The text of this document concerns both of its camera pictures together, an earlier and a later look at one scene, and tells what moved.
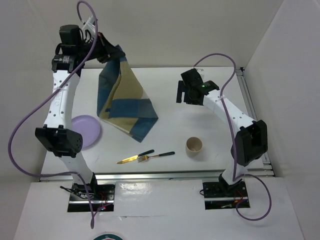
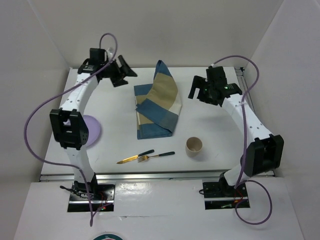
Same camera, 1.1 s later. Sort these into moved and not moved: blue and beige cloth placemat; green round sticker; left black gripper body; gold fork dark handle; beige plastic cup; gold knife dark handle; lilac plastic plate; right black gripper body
Moved: blue and beige cloth placemat; left black gripper body; right black gripper body
Not moved: gold knife dark handle; lilac plastic plate; green round sticker; beige plastic cup; gold fork dark handle
